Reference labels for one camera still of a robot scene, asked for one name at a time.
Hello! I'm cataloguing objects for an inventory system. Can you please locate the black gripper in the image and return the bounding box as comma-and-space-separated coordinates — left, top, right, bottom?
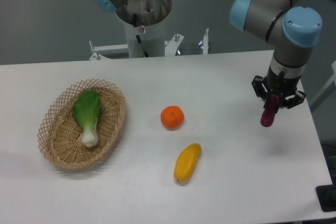
251, 68, 306, 109

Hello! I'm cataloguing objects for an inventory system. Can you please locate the purple sweet potato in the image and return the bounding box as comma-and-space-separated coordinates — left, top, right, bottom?
260, 95, 279, 127

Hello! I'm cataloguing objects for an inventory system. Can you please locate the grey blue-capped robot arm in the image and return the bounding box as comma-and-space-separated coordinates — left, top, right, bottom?
94, 0, 322, 111

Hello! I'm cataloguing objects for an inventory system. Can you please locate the woven wicker basket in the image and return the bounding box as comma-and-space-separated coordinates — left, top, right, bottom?
38, 79, 127, 170

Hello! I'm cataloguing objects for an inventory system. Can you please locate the orange tangerine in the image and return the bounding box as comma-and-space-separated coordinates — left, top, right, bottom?
160, 105, 185, 131

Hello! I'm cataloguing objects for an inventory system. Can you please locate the yellow mango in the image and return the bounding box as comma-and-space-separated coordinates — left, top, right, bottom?
173, 143, 202, 183

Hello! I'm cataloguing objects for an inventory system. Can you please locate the black device at table edge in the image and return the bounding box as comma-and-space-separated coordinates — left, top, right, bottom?
316, 185, 335, 212

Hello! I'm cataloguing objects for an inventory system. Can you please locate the green bok choy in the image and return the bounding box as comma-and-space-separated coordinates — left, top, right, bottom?
72, 90, 101, 148

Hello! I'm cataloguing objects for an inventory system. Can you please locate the white frame at right edge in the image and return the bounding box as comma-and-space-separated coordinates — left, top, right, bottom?
310, 61, 335, 113

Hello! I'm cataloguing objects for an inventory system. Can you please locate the white metal mounting frame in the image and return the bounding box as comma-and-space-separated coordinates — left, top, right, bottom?
89, 34, 184, 60

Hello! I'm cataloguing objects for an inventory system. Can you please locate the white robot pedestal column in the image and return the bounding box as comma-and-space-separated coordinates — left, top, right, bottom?
114, 0, 173, 58

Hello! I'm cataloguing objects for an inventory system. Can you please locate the black cable on pedestal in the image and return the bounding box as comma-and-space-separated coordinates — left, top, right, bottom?
132, 13, 150, 58

